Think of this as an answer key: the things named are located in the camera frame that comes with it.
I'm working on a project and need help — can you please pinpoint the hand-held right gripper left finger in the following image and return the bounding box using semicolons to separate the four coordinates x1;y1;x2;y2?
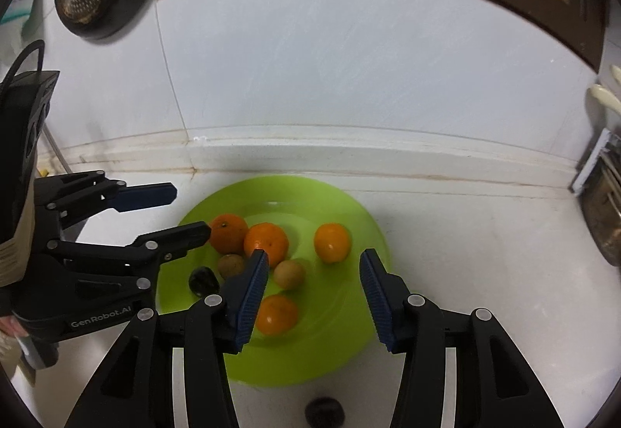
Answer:
63;249;269;428

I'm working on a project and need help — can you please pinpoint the brown kiwi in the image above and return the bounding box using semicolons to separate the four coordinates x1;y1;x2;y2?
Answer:
217;254;247;279
274;260;306;290

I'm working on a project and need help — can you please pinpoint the orange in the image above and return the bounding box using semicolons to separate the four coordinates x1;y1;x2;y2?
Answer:
314;223;352;264
243;223;290;268
210;213;250;255
255;294;300;336

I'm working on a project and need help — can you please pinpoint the green plate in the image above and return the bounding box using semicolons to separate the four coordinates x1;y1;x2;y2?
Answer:
155;176;391;385

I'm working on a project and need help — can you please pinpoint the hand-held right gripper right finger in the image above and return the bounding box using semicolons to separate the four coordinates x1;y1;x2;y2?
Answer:
359;249;566;428

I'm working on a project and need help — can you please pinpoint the black cable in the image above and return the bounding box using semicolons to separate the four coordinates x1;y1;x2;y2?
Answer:
0;40;45;91

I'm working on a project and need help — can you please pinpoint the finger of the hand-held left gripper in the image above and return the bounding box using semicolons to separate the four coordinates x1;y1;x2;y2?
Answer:
46;221;212;294
34;170;178;228

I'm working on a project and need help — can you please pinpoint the steel pot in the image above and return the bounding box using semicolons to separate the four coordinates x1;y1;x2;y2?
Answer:
582;156;621;266

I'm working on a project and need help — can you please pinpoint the dark plum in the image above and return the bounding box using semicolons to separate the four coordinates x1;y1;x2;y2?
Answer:
305;396;346;428
189;266;220;298

